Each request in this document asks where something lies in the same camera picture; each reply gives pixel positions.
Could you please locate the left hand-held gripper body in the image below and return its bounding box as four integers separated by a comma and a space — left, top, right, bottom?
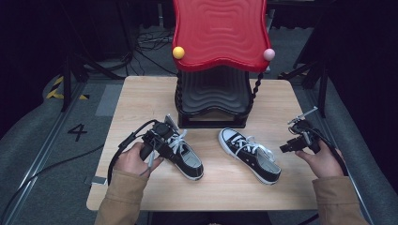
139, 113, 181, 161

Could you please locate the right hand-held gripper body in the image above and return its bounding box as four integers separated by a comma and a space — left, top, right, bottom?
287, 106, 322, 155

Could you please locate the black canvas sneaker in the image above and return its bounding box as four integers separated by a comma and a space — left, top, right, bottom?
164, 128, 205, 182
218, 127, 283, 186

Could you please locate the red and black shoe rack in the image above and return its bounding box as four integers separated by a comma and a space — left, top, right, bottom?
171, 0, 276, 129

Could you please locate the person's left hand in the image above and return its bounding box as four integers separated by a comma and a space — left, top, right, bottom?
114, 142, 165, 179

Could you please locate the person's right hand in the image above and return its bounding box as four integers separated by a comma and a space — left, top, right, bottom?
294, 140, 345, 180

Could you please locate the black tripod stand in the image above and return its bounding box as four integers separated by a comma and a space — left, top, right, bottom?
59, 0, 127, 113
277, 59, 330, 119

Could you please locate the grey tape piece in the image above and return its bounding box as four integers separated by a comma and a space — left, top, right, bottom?
84, 175, 108, 186

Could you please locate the yellow ball knob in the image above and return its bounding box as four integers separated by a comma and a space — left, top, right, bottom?
172, 46, 186, 60

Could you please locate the pink ball knob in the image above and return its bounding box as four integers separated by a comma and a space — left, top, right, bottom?
263, 48, 276, 62

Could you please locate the yellow and black floor tape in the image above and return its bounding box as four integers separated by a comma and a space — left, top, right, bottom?
45, 76, 91, 101

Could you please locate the grey left gripper cable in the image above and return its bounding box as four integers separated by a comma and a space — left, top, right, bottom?
138, 140, 157, 178

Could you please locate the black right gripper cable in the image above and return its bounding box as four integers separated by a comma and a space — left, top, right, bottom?
308, 127, 349, 178

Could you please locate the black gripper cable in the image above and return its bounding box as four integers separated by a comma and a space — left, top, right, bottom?
308, 127, 349, 178
107, 119, 160, 186

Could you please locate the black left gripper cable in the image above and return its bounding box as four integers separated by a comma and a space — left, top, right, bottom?
107, 119, 160, 186

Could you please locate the bundle of floor cables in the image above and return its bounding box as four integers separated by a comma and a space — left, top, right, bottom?
125, 26, 176, 78

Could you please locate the black floor cable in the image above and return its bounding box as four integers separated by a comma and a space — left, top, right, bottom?
0, 143, 105, 224

